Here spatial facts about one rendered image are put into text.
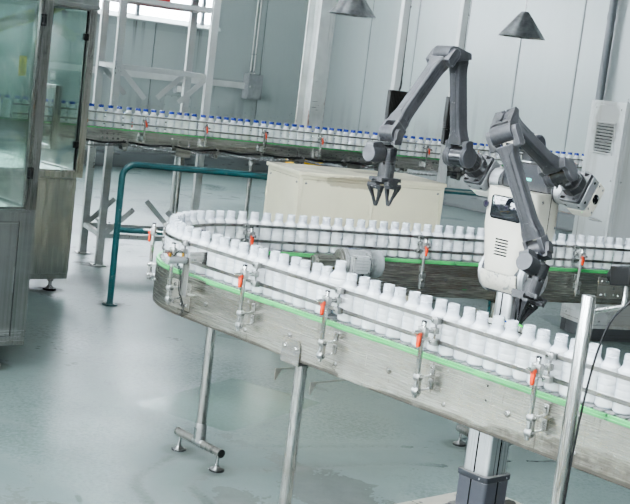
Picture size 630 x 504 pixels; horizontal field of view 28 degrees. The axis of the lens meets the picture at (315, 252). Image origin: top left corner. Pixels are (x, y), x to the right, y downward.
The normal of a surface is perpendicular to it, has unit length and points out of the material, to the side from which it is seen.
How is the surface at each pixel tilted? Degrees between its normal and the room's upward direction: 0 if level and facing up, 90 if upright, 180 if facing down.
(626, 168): 90
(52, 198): 90
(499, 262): 90
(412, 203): 90
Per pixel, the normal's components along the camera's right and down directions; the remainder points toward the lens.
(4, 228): 0.65, 0.18
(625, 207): 0.42, 0.18
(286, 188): -0.91, -0.05
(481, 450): -0.75, 0.00
